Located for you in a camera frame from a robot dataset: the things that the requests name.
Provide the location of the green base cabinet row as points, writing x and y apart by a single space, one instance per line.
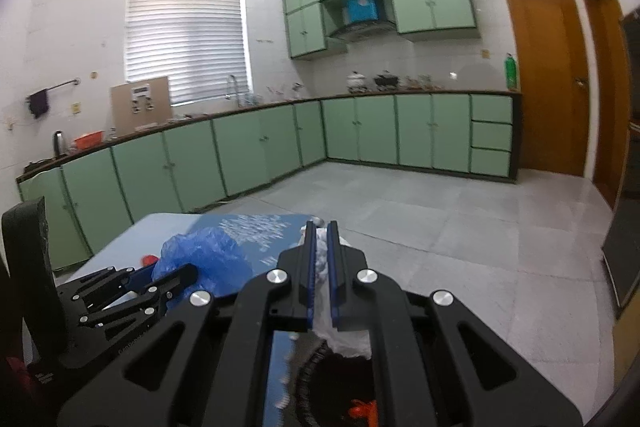
190 167

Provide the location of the orange wrapper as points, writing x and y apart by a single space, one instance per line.
362 409

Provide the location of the blue plastic bag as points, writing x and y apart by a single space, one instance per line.
210 252

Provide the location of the range hood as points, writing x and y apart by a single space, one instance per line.
360 31

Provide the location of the dark hanging towel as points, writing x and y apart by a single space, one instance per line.
39 104

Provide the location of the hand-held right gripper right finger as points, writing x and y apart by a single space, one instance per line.
334 277

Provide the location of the white tissue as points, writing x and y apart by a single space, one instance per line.
350 342

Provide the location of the wooden door frame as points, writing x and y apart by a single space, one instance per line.
607 107

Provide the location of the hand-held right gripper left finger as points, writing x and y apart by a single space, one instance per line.
310 267

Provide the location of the brown cardboard sheet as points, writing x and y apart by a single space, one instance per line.
122 112

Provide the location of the steel electric kettle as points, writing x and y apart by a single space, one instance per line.
59 144

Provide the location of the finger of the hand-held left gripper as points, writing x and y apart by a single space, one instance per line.
175 279
140 276

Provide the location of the blue box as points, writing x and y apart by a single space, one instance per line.
360 9

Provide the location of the black pot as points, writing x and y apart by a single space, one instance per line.
386 81

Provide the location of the dark appliance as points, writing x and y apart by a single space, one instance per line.
625 247

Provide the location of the white pot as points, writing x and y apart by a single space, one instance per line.
356 82

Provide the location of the green bottle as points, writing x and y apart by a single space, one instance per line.
510 74

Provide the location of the red plastic basin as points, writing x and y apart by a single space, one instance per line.
87 140

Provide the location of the metal towel bar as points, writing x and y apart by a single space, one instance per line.
65 83

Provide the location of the small red object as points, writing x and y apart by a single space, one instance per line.
149 260

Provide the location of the black trash bin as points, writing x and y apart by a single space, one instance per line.
330 387

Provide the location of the green base cabinet with drawers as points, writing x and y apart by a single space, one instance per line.
415 132

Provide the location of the steel kitchen faucet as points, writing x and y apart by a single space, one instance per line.
228 89

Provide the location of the white window blind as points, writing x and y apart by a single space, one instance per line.
185 42

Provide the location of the blue printed table mat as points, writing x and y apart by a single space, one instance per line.
260 232

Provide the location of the wooden door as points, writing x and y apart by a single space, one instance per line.
545 82

